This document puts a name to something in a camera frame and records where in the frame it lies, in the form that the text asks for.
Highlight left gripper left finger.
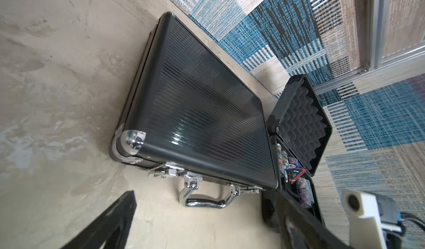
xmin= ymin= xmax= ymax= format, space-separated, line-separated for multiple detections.
xmin=63 ymin=190 xmax=137 ymax=249

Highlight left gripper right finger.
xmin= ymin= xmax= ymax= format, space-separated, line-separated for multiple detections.
xmin=276 ymin=191 xmax=350 ymax=249

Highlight grey poker case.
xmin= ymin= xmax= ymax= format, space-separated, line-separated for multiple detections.
xmin=262 ymin=74 xmax=333 ymax=232

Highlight black poker case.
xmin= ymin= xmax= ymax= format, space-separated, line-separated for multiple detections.
xmin=109 ymin=12 xmax=278 ymax=209

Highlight poker chips in case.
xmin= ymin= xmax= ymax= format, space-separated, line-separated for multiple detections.
xmin=277 ymin=143 xmax=315 ymax=209

